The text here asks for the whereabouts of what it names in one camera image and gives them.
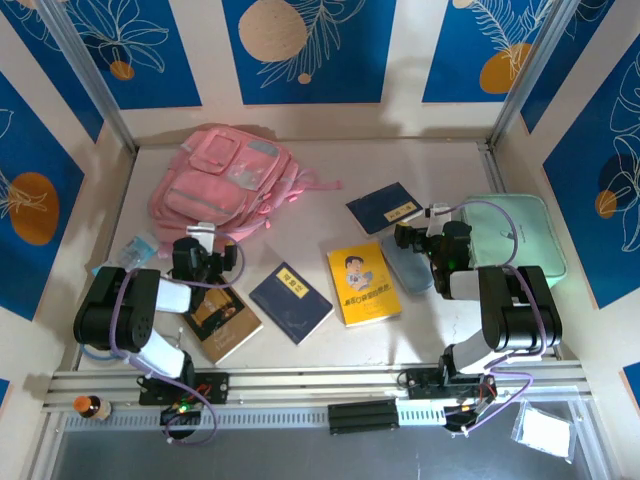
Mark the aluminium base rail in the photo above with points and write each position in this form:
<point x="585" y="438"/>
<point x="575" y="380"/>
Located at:
<point x="310" y="382"/>

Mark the navy book yellow label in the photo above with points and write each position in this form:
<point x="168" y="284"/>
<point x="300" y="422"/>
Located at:
<point x="382" y="207"/>
<point x="290" y="305"/>

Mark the yellow cartoon cover book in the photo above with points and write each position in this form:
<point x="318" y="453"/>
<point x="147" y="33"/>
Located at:
<point x="365" y="285"/>

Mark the mint green zip pouch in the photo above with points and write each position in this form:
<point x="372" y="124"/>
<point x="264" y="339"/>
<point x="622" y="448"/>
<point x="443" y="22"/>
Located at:
<point x="520" y="235"/>

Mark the grey blue pencil case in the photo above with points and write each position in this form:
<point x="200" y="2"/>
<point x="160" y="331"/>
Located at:
<point x="407" y="270"/>

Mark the pink backpack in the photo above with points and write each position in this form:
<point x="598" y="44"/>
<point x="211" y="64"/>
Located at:
<point x="210" y="190"/>

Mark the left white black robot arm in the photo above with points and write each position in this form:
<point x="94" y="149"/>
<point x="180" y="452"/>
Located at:
<point x="110" y="310"/>

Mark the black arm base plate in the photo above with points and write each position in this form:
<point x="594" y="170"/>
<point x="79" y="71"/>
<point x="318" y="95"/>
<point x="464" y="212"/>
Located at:
<point x="215" y="387"/>
<point x="425" y="385"/>

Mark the clear bag white contents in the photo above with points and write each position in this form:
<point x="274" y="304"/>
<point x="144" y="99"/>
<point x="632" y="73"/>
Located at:
<point x="544" y="432"/>

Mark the aluminium frame post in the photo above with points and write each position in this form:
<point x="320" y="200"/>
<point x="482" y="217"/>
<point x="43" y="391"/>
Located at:
<point x="525" y="75"/>
<point x="95" y="80"/>

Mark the light blue flat piece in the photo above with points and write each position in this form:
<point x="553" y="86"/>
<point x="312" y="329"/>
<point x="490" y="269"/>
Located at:
<point x="98" y="270"/>

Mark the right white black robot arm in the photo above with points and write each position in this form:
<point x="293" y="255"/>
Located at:
<point x="520" y="310"/>

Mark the grey slotted strip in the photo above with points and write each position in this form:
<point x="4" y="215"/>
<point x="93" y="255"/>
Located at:
<point x="250" y="419"/>

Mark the black and gold book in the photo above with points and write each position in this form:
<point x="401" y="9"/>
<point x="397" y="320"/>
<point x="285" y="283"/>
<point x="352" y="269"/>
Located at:
<point x="225" y="325"/>

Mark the blue tissue packet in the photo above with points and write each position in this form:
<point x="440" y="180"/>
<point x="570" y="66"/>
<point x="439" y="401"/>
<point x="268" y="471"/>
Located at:
<point x="136" y="250"/>

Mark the brown bottle orange cap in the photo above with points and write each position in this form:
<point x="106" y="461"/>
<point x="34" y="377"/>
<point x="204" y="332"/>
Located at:
<point x="92" y="407"/>

